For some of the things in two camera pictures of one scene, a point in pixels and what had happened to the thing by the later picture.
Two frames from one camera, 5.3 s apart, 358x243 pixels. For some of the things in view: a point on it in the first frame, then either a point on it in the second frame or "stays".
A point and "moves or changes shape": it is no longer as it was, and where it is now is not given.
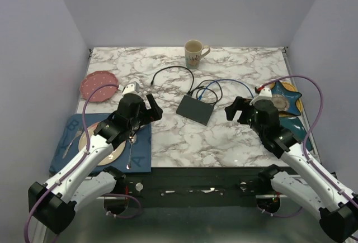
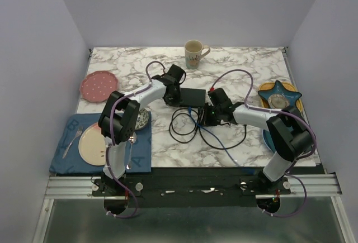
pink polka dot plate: [95, 79] stays
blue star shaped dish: [278, 88] stays
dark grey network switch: [194, 109] moves or changes shape
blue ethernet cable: [199, 97] → [213, 134]
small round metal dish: [280, 102] stays
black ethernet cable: [151, 82] → [172, 119]
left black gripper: [152, 114] → [175, 102]
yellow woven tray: [298, 102] stays
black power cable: [217, 101] → [221, 148]
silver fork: [78, 133] stays
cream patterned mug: [193, 51] stays
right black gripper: [241, 104] → [208, 121]
